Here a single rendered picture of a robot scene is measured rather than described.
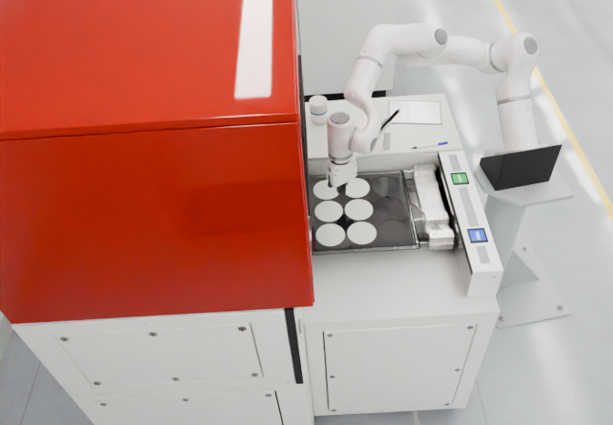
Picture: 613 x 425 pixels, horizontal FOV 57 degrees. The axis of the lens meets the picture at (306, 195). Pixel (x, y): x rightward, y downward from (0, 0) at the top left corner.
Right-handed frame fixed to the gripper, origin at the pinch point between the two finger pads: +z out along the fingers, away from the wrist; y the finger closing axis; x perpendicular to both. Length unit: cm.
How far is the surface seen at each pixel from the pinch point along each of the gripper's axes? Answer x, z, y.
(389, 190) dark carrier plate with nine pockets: -4.7, 8.1, 18.4
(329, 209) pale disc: 0.6, 8.0, -4.8
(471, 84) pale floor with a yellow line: 106, 98, 187
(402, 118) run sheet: 18.1, 1.2, 43.0
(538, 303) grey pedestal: -42, 97, 85
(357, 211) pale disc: -5.9, 8.0, 2.6
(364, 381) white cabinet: -39, 60, -18
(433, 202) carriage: -17.2, 10.0, 28.5
